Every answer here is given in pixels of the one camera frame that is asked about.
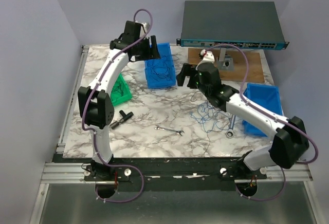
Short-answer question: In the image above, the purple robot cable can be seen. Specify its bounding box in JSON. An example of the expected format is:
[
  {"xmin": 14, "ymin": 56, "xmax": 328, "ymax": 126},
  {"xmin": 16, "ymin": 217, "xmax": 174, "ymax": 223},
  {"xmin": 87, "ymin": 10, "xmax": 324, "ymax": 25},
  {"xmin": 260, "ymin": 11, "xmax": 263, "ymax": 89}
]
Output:
[
  {"xmin": 81, "ymin": 8, "xmax": 154, "ymax": 204},
  {"xmin": 200, "ymin": 43, "xmax": 319, "ymax": 201}
]

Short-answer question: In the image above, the small open-end wrench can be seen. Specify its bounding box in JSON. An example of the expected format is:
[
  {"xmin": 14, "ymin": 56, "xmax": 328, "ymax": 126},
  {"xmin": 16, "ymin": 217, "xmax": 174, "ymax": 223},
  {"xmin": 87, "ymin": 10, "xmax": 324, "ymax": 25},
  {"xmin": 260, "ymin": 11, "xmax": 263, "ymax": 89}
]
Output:
[{"xmin": 154, "ymin": 125, "xmax": 184, "ymax": 136}]

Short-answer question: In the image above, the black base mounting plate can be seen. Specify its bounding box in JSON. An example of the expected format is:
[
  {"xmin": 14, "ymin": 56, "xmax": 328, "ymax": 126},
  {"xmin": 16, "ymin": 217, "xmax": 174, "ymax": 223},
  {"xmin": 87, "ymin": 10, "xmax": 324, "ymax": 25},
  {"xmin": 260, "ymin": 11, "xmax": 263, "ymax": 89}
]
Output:
[{"xmin": 53, "ymin": 155, "xmax": 267, "ymax": 192}]

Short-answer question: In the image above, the teal network switch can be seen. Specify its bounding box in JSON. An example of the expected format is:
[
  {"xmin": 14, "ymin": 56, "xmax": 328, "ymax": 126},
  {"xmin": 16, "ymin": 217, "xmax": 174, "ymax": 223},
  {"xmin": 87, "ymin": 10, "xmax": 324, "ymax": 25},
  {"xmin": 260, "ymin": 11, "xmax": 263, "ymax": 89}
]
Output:
[{"xmin": 176, "ymin": 1, "xmax": 289, "ymax": 50}]

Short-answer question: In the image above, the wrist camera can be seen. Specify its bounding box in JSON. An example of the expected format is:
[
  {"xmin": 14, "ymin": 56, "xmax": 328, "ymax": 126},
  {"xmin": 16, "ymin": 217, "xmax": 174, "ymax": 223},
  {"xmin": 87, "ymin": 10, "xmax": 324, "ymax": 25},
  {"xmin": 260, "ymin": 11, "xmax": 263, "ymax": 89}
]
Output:
[
  {"xmin": 198, "ymin": 49, "xmax": 215, "ymax": 65},
  {"xmin": 140, "ymin": 22, "xmax": 151, "ymax": 36}
]

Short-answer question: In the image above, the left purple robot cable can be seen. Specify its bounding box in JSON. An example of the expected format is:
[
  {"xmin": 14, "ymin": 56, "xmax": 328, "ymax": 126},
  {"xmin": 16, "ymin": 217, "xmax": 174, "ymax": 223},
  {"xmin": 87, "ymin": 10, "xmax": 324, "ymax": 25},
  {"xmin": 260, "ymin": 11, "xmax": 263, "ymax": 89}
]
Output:
[{"xmin": 81, "ymin": 8, "xmax": 154, "ymax": 204}]

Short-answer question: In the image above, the aluminium frame rail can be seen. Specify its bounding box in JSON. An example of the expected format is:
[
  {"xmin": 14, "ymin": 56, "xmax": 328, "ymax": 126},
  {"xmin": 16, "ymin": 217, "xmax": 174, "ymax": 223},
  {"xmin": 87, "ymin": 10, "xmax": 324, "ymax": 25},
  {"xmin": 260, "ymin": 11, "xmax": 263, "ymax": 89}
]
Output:
[{"xmin": 41, "ymin": 163, "xmax": 313, "ymax": 184}]

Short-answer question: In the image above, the blue bin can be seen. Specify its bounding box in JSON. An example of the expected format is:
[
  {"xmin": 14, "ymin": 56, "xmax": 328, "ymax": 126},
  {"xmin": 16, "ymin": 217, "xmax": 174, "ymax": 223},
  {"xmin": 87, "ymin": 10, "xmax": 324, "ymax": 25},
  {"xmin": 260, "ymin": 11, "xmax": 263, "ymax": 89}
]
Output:
[
  {"xmin": 144, "ymin": 43, "xmax": 176, "ymax": 89},
  {"xmin": 242, "ymin": 83, "xmax": 283, "ymax": 137}
]

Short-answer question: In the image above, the black T-shaped tool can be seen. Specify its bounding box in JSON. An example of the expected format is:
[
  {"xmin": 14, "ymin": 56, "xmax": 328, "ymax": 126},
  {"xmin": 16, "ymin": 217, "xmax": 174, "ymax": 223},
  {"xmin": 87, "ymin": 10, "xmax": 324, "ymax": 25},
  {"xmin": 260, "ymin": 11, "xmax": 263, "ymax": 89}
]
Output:
[{"xmin": 110, "ymin": 110, "xmax": 134, "ymax": 129}]

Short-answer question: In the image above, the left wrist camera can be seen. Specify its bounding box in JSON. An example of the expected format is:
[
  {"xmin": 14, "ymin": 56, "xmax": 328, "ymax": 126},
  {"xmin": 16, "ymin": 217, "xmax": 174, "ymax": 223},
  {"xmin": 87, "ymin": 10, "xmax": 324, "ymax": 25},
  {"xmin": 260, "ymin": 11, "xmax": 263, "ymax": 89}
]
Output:
[{"xmin": 140, "ymin": 22, "xmax": 151, "ymax": 36}]

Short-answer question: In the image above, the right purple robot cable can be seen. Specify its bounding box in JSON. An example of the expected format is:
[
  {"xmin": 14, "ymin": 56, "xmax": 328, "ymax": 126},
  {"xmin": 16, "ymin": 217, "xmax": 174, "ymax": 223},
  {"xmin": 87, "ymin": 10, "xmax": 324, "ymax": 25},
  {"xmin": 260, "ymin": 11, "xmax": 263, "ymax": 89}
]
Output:
[{"xmin": 200, "ymin": 43, "xmax": 319, "ymax": 201}]

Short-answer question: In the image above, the thin black wire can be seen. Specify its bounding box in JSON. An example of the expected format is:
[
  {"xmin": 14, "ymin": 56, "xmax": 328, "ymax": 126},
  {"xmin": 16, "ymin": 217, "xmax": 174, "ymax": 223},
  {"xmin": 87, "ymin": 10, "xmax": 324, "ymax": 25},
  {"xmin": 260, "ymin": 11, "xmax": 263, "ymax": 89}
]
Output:
[
  {"xmin": 146, "ymin": 53, "xmax": 180, "ymax": 82},
  {"xmin": 111, "ymin": 79, "xmax": 128, "ymax": 103}
]

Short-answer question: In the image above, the grey metal switch stand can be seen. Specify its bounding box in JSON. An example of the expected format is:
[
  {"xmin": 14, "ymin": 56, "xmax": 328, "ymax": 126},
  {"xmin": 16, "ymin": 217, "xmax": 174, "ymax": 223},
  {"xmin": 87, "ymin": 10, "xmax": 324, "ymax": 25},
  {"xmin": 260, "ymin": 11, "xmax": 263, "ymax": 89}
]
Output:
[{"xmin": 215, "ymin": 48, "xmax": 234, "ymax": 71}]

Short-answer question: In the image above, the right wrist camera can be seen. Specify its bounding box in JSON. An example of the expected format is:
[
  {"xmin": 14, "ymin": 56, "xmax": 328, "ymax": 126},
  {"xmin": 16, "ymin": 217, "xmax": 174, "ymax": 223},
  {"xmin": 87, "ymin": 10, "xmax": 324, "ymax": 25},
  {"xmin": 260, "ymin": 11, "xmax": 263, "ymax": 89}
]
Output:
[{"xmin": 198, "ymin": 49, "xmax": 215, "ymax": 65}]

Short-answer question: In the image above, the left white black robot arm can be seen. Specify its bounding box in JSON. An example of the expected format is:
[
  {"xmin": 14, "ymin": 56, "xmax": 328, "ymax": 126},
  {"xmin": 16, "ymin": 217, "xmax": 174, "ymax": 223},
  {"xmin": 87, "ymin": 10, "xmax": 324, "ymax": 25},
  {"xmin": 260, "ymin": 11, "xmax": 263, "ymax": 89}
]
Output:
[{"xmin": 78, "ymin": 21, "xmax": 160, "ymax": 180}]

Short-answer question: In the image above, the ratcheting combination wrench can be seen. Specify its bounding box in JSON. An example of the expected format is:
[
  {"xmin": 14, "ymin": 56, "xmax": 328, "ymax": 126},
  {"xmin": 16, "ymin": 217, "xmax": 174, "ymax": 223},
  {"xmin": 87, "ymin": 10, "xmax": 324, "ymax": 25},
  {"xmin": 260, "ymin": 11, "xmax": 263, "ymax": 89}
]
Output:
[{"xmin": 226, "ymin": 115, "xmax": 236, "ymax": 138}]

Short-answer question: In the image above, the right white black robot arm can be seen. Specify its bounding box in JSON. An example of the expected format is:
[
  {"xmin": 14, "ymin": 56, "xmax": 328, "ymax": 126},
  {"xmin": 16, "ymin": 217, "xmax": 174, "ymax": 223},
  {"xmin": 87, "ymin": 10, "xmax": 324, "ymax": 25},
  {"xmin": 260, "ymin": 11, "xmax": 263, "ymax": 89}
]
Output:
[{"xmin": 176, "ymin": 62, "xmax": 309, "ymax": 179}]

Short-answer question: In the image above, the green plastic bin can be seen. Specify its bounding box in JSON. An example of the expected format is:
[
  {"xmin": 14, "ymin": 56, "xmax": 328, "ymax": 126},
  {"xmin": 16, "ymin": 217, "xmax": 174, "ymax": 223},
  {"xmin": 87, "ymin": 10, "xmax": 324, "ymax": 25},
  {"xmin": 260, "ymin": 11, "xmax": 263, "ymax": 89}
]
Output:
[{"xmin": 111, "ymin": 73, "xmax": 132, "ymax": 106}]

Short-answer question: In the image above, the brown wooden board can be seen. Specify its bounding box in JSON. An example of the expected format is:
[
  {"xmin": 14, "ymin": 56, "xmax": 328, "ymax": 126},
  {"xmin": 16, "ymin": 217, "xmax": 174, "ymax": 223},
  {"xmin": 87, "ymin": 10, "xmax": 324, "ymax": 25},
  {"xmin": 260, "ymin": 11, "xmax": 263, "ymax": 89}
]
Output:
[{"xmin": 188, "ymin": 48, "xmax": 265, "ymax": 84}]

